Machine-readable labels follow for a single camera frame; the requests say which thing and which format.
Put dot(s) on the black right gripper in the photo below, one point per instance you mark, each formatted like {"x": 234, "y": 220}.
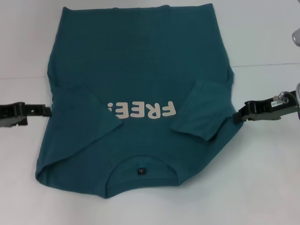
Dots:
{"x": 272, "y": 109}

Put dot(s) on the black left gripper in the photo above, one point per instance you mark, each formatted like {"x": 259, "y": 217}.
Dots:
{"x": 11, "y": 114}

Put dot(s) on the teal t-shirt with FREE print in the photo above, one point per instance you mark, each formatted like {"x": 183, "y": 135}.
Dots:
{"x": 140, "y": 58}

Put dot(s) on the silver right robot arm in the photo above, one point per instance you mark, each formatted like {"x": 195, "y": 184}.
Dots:
{"x": 298, "y": 98}

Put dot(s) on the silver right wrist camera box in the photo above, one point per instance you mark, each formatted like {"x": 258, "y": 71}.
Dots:
{"x": 296, "y": 35}

